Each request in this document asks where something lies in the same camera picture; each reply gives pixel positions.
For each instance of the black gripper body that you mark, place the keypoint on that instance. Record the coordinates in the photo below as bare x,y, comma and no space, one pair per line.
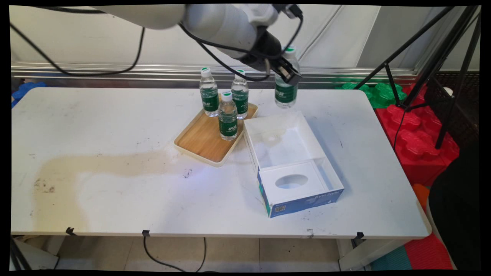
264,50

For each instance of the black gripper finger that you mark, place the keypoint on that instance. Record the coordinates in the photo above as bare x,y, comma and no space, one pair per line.
285,57
288,74

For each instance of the water bottle green label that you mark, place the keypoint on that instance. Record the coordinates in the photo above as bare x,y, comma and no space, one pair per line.
209,94
240,94
228,119
285,94

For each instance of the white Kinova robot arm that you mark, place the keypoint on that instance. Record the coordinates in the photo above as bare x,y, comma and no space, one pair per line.
191,17

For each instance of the green plastic blocks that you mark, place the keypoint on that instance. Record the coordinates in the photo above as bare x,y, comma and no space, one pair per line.
379,94

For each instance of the white blue cardboard box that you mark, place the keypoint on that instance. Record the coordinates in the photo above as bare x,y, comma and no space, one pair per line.
293,172

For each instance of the wooden tray cream rim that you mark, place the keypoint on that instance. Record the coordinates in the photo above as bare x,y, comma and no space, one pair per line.
201,140

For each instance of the red plastic blocks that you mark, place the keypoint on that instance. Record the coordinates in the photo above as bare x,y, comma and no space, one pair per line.
418,134

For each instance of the orange foam block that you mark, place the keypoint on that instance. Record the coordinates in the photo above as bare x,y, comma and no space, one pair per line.
422,195

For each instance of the white table leg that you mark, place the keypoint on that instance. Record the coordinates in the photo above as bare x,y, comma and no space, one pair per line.
364,255

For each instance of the teal floor mat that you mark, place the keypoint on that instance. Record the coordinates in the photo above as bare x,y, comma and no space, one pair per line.
389,260

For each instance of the black round seat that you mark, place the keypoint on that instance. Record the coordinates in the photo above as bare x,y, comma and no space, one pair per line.
456,207

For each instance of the red floor mat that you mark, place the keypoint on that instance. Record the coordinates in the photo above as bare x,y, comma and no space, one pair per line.
427,253

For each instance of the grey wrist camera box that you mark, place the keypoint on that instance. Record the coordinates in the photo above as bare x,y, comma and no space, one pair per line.
289,11

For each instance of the black camera tripod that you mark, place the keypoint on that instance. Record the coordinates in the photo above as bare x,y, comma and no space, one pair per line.
437,57

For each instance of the aluminium wall rail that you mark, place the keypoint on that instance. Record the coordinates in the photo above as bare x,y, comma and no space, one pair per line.
115,71

